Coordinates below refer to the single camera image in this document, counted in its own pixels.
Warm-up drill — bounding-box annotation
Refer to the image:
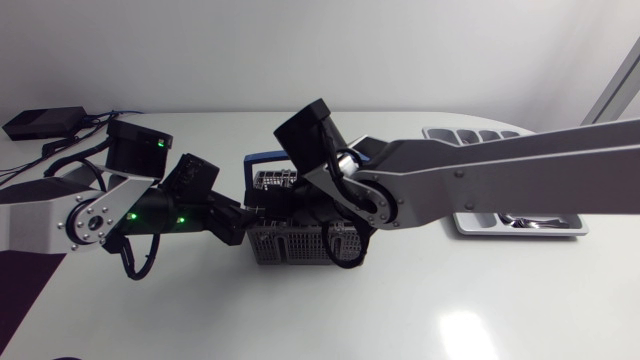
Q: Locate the pile of steel cutlery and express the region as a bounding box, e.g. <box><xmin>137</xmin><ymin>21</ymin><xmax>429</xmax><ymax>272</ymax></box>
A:
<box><xmin>498</xmin><ymin>213</ymin><xmax>572</xmax><ymax>231</ymax></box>

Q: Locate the grey cutlery basket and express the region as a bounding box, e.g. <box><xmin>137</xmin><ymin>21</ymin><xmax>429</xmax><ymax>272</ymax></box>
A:
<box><xmin>242</xmin><ymin>150</ymin><xmax>372</xmax><ymax>266</ymax></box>

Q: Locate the grey cutlery tray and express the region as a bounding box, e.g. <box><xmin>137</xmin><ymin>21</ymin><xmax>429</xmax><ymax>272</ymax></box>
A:
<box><xmin>421</xmin><ymin>126</ymin><xmax>590</xmax><ymax>238</ymax></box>

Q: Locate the black power brick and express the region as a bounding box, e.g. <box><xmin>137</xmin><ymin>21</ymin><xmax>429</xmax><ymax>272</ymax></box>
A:
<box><xmin>1</xmin><ymin>105</ymin><xmax>90</xmax><ymax>142</ymax></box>

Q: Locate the blue cable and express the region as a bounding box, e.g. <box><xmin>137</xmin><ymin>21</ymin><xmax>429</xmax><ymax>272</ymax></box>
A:
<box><xmin>88</xmin><ymin>109</ymin><xmax>145</xmax><ymax>122</ymax></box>

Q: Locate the black cable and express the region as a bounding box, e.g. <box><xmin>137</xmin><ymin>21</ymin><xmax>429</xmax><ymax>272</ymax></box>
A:
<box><xmin>0</xmin><ymin>112</ymin><xmax>121</xmax><ymax>187</ymax></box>

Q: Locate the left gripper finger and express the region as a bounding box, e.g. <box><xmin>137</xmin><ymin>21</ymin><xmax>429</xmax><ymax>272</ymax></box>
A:
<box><xmin>240</xmin><ymin>206</ymin><xmax>266</xmax><ymax>229</ymax></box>

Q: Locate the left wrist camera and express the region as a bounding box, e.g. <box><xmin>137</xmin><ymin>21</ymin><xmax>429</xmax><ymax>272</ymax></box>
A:
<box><xmin>160</xmin><ymin>152</ymin><xmax>221</xmax><ymax>202</ymax></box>

